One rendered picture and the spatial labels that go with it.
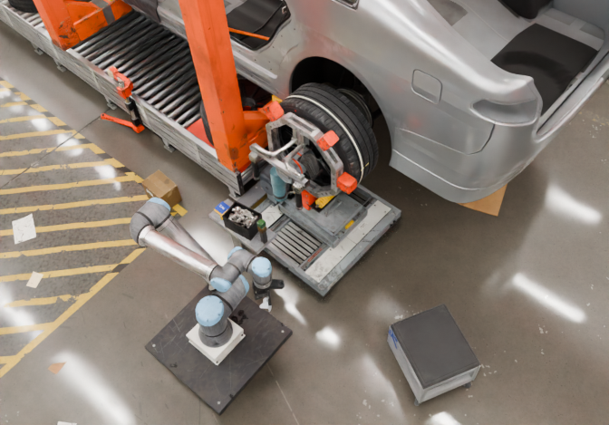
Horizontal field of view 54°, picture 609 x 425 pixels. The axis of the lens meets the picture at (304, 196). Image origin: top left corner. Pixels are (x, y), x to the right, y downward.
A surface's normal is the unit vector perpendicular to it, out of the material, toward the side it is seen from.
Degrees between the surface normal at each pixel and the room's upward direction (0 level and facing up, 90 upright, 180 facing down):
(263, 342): 0
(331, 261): 0
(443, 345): 0
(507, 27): 19
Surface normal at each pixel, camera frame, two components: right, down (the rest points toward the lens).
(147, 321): -0.04, -0.61
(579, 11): -0.67, 0.61
